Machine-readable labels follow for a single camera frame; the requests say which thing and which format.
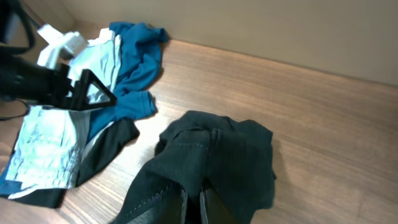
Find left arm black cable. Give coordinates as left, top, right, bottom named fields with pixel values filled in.
left=0, top=98, right=32, bottom=122

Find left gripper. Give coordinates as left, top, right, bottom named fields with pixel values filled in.
left=1, top=54, right=117, bottom=111

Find white garment in pile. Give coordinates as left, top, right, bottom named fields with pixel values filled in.
left=7, top=27, right=123, bottom=200

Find black shorts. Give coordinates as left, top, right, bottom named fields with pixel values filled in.
left=114, top=111, right=275, bottom=223

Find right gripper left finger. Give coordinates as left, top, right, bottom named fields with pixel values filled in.
left=125, top=183, right=188, bottom=224

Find blue t-shirt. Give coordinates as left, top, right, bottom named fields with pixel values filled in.
left=1, top=22, right=168, bottom=198

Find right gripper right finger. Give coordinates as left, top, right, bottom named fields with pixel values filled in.
left=200, top=188, right=237, bottom=224

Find light denim shorts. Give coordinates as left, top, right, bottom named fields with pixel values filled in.
left=4, top=34, right=122, bottom=190

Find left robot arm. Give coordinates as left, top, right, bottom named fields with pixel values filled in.
left=1, top=0, right=117, bottom=111

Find black garment under pile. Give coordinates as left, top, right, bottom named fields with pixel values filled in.
left=14, top=119, right=139, bottom=208

